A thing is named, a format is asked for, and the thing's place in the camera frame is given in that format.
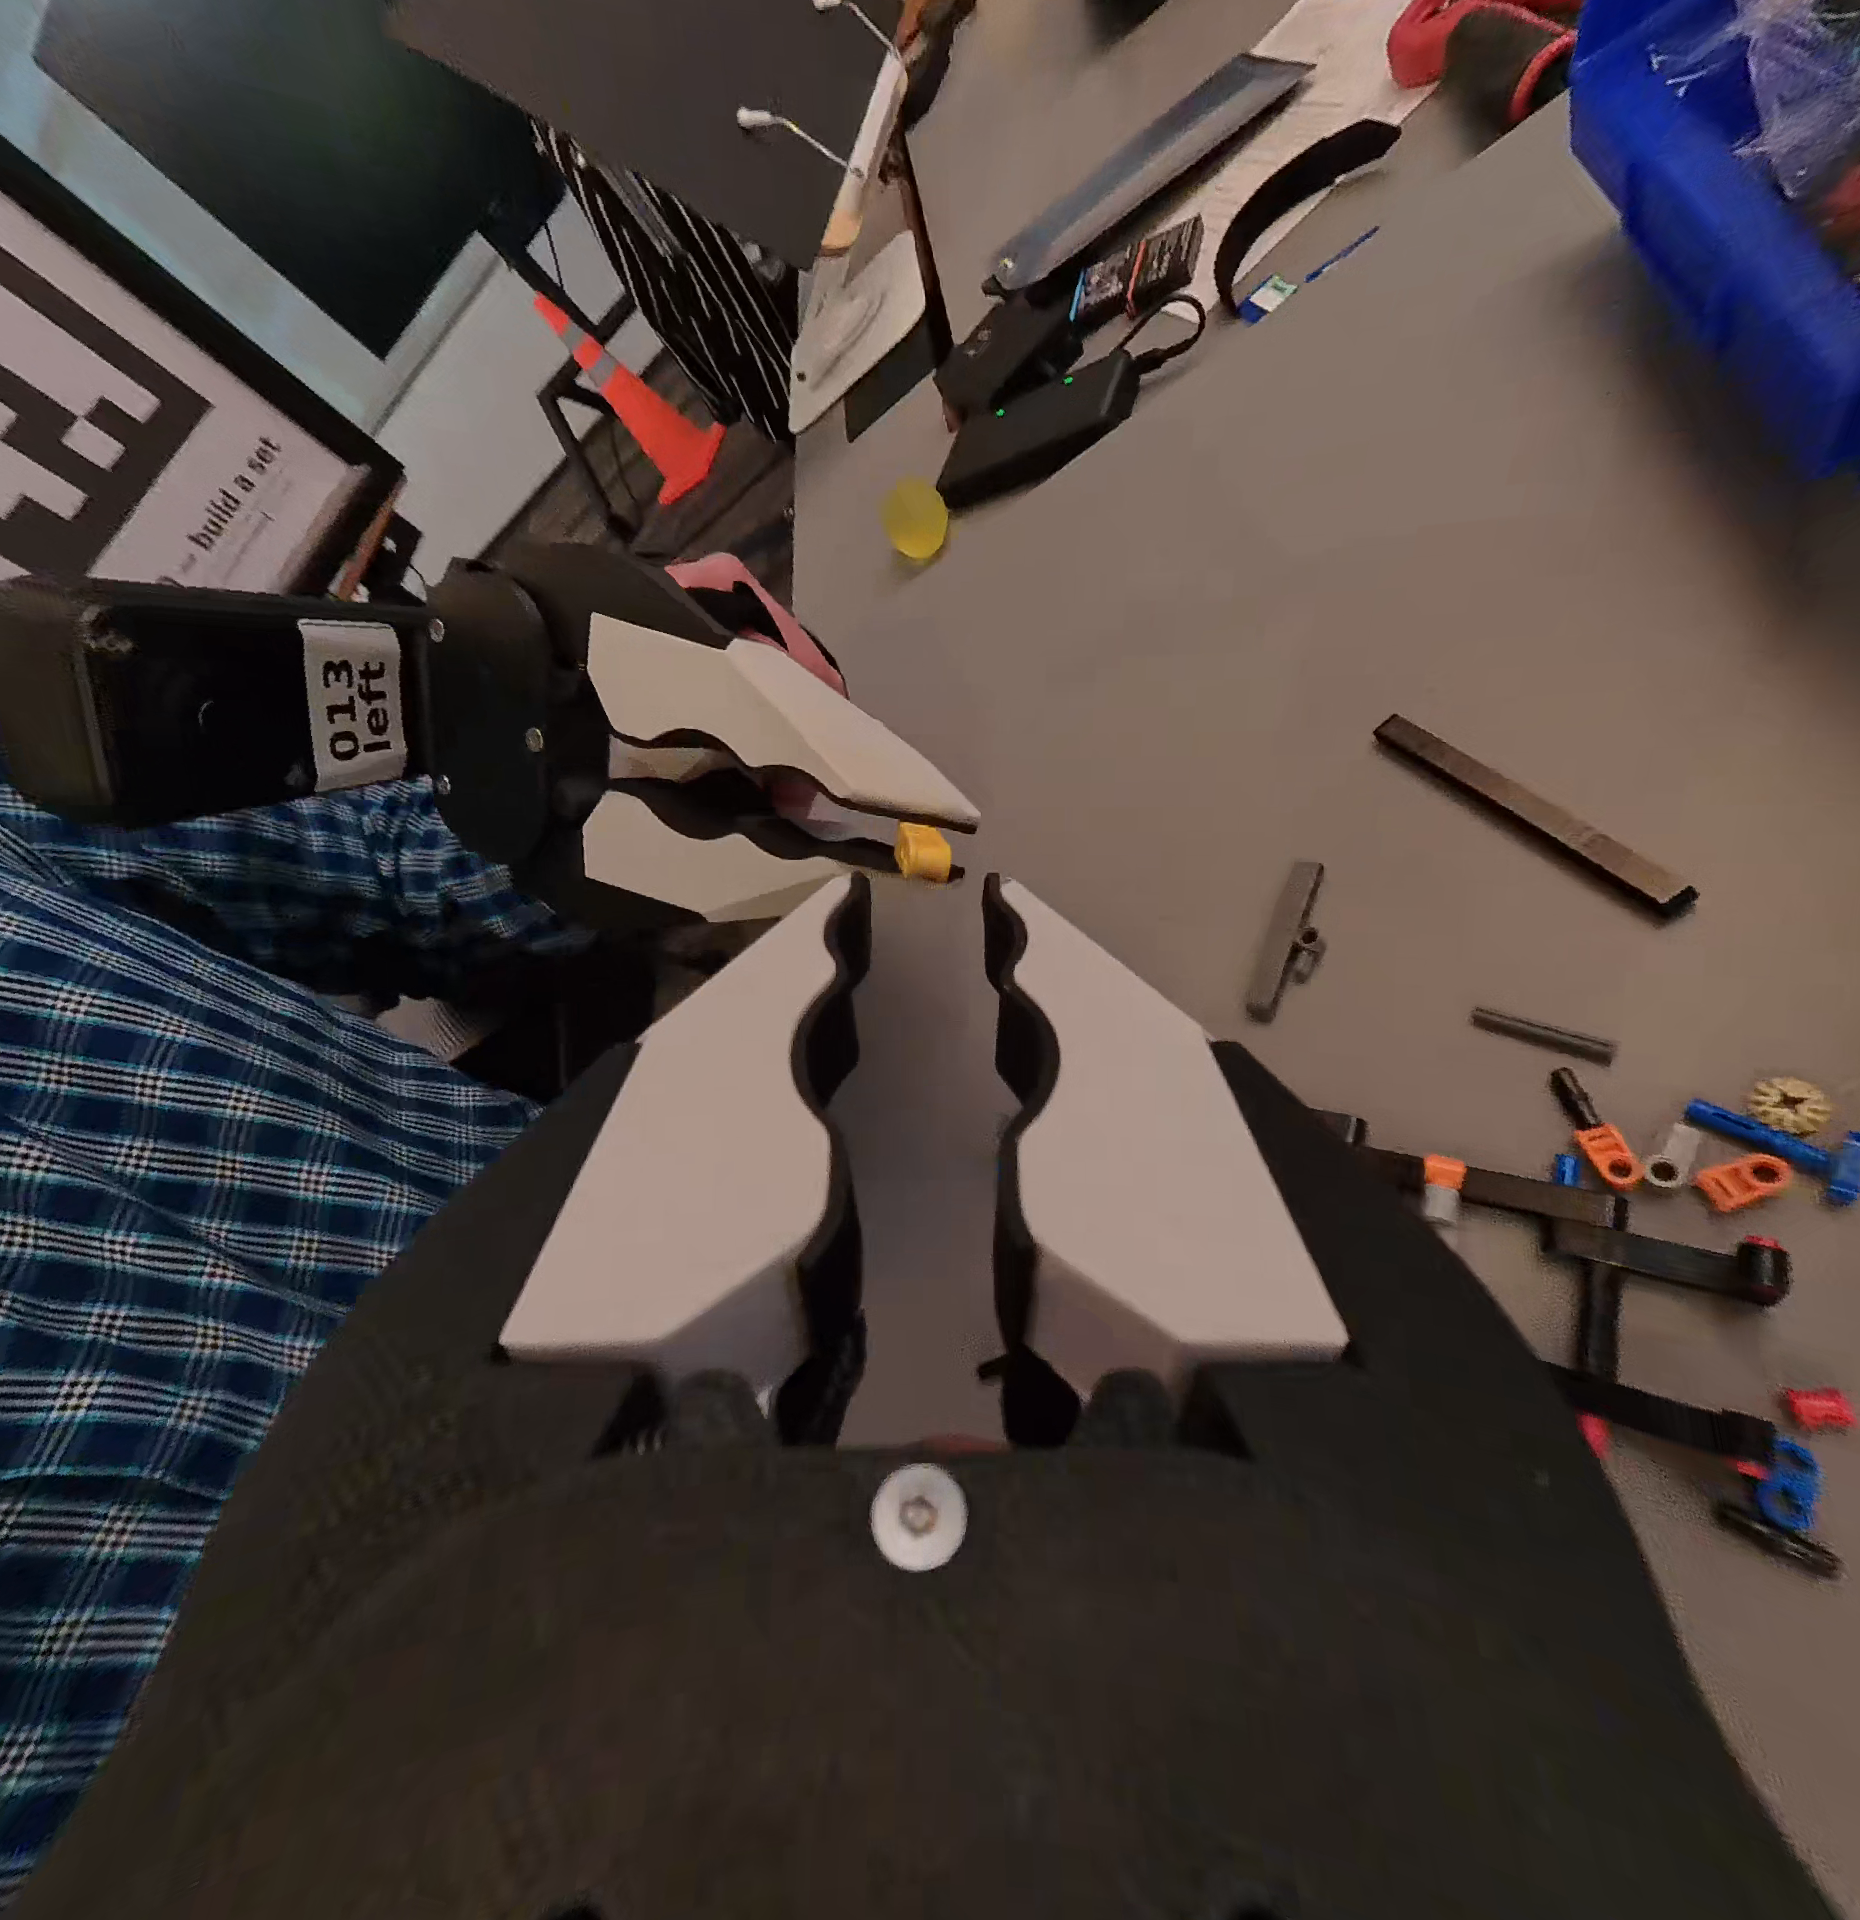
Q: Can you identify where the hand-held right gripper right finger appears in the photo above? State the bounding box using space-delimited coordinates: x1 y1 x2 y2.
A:
983 875 1353 1446

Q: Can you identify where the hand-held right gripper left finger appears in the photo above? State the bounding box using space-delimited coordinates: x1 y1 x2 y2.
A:
499 875 876 1446

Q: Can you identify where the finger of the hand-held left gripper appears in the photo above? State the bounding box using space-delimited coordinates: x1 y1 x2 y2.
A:
586 784 902 920
588 616 981 835

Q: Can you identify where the dark grey lego beam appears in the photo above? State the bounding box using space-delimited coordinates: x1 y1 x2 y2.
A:
1246 861 1331 1025

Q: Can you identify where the dark grey lego axle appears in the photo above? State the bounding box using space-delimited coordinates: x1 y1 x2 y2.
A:
1471 1007 1619 1068

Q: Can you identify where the long black lego beam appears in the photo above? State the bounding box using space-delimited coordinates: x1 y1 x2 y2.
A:
1372 715 1702 918

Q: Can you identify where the blue lego axle with connector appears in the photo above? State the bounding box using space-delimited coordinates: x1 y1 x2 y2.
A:
1681 1098 1860 1209

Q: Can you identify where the black lego pin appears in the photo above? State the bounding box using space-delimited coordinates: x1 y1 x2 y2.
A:
1716 1500 1845 1581

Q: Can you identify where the person's left hand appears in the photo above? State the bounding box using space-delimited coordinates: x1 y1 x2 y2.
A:
665 550 876 843

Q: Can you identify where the orange traffic cone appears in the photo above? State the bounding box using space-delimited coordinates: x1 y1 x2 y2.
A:
532 291 732 513

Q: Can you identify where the framed black white poster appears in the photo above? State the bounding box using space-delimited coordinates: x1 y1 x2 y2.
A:
0 106 410 602

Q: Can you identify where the black power bank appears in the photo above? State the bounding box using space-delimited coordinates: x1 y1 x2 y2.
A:
935 349 1143 513

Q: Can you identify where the white stand with wooden leg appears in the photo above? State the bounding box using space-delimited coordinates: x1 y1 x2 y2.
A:
787 38 935 442

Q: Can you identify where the black white striped cloth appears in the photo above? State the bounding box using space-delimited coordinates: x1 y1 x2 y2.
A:
528 121 801 448

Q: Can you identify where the black box device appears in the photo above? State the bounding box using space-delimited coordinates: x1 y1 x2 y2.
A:
935 293 1092 426

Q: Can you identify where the person's plaid shirt torso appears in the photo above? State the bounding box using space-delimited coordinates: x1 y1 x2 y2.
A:
0 707 572 1920

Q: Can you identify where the black monitor screen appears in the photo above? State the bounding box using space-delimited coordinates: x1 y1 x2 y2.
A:
30 0 572 363

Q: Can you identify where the black labelled battery pack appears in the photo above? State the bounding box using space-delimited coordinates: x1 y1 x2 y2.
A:
1070 214 1212 327

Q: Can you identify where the black board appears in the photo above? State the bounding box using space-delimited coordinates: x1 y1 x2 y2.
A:
382 0 914 276

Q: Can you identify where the dark grey flat panel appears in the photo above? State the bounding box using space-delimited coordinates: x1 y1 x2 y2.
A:
981 52 1319 297

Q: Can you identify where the red black padded object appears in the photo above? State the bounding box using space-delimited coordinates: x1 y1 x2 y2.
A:
1386 0 1586 133

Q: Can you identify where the blue plastic bin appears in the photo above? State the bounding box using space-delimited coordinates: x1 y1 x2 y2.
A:
1566 0 1860 501

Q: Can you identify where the black lego frame assembly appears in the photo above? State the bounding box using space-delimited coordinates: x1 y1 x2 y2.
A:
1313 1108 1821 1535

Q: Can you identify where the white cable with plug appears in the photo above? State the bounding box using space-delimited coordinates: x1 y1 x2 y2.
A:
732 104 876 187

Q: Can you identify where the black strap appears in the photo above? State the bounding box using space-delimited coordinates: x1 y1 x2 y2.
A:
1212 119 1406 311

